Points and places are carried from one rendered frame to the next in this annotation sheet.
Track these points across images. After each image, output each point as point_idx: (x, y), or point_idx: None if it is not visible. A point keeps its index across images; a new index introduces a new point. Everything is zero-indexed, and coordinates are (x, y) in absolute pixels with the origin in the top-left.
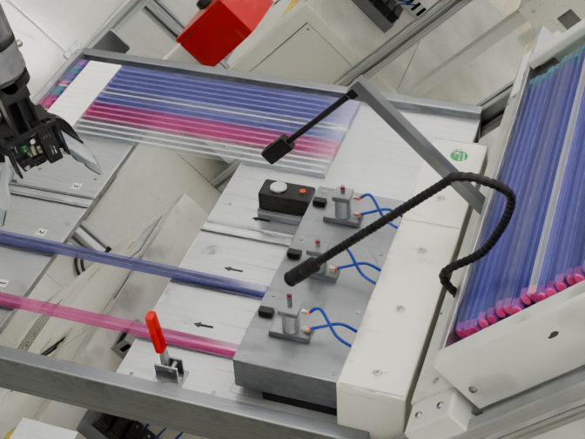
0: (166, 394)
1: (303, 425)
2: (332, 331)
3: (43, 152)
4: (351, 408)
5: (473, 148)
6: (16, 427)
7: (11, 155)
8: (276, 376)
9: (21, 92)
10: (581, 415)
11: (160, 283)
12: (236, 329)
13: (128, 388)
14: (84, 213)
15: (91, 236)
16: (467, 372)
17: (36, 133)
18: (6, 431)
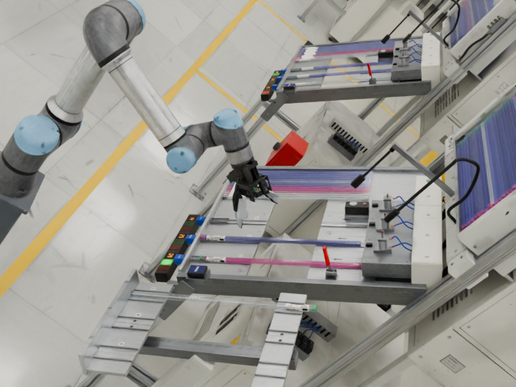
0: (333, 282)
1: (397, 286)
2: (402, 245)
3: (260, 191)
4: (418, 273)
5: None
6: (279, 296)
7: (251, 191)
8: (382, 267)
9: (254, 163)
10: None
11: (284, 271)
12: (352, 259)
13: (315, 282)
14: (265, 226)
15: None
16: (472, 238)
17: (259, 182)
18: (227, 343)
